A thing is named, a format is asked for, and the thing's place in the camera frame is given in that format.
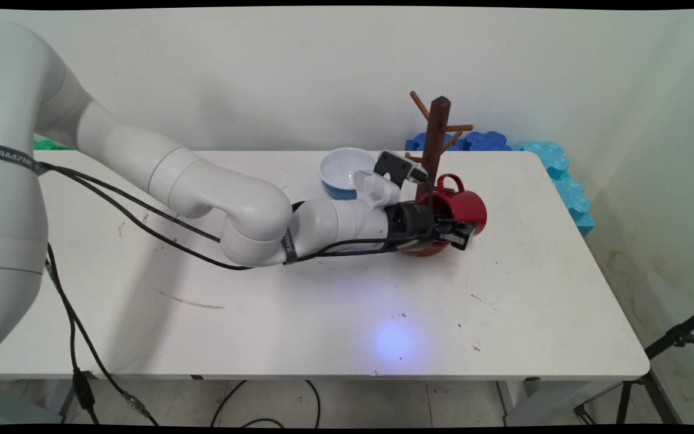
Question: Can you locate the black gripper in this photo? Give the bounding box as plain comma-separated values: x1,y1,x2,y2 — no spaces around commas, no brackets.
386,201,478,251

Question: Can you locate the red enamel mug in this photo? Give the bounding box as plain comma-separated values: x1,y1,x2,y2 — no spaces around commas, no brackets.
416,173,488,243

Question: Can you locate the dark blue foam mat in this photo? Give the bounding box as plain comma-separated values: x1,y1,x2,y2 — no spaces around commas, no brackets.
405,131,512,152

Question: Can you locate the brown wooden mug tree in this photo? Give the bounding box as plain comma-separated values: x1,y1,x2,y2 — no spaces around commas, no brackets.
398,91,475,258

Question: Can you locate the light blue foam mat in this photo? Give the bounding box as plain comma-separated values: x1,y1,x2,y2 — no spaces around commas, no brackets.
510,140,595,237

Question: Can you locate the blue bowl white inside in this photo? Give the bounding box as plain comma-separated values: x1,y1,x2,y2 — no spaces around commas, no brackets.
317,147,379,201

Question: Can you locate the white table leg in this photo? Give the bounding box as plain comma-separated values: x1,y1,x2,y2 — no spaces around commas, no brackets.
40,380,80,424
496,379,625,426

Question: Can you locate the black tripod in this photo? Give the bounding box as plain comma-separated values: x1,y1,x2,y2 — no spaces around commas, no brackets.
574,301,694,426

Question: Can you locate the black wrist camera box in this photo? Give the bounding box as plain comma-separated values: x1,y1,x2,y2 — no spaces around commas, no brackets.
374,150,415,186

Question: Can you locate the grey velcro wrist strap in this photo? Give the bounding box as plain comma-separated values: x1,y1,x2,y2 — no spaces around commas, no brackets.
280,227,299,265

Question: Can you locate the black floor cable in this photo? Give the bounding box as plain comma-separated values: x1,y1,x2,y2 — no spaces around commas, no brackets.
210,379,322,429

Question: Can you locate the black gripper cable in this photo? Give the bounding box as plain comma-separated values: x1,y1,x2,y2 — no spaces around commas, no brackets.
43,164,420,271

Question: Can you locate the black camera cable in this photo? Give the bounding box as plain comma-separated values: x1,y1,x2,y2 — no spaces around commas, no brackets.
43,162,432,247

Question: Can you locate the black hanging cable with connector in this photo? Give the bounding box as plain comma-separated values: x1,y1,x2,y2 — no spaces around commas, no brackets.
45,241,160,426

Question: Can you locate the grey printed cable strap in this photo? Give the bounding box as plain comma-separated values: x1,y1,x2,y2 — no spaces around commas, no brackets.
0,141,48,177

